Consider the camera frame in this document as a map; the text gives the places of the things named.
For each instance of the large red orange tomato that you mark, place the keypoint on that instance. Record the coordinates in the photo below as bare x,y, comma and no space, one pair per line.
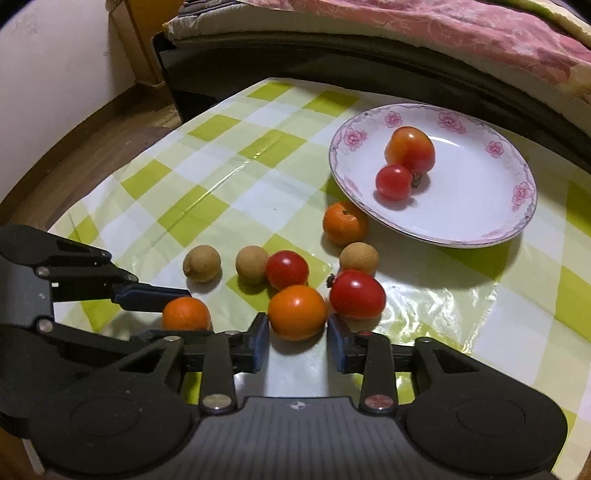
410,147

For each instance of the brown longan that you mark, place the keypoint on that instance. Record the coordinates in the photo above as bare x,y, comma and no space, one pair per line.
202,264
250,265
360,257

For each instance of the white floral rim plate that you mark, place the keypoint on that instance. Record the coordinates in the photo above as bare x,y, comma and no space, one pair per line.
471,203

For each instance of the pink floral blanket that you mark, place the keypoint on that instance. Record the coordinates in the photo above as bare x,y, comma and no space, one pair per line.
415,23

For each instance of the green white checked tablecloth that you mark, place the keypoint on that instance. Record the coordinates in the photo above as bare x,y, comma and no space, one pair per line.
231,184

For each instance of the orange tangerine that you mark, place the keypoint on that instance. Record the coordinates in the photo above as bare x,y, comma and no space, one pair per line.
345,224

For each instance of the large smooth orange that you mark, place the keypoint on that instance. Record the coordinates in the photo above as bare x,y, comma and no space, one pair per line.
297,313

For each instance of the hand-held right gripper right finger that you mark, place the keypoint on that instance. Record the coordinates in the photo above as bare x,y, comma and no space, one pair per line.
336,344

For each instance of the white mattress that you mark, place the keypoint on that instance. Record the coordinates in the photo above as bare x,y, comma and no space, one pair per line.
369,48

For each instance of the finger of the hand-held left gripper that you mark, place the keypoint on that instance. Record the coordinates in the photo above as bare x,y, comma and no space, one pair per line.
92,344
147,297

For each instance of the small red tomato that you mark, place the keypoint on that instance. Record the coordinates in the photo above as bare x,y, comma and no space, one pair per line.
392,183
286,270

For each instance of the cream floral quilt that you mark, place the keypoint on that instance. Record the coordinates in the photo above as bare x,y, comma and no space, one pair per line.
554,14

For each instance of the grey folded quilt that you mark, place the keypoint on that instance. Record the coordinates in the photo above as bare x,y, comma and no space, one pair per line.
182,23

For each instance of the black bed frame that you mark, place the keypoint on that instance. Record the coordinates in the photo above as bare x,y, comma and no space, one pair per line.
323,69

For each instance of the wooden nightstand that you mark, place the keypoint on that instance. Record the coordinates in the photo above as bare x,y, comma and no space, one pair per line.
138,41

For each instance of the red tomato with stem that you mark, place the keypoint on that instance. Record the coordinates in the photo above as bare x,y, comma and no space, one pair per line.
358,295

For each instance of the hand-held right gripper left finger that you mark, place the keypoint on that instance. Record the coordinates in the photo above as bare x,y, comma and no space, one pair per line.
261,344

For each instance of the small smooth orange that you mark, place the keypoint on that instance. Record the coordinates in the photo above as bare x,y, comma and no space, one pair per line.
186,314

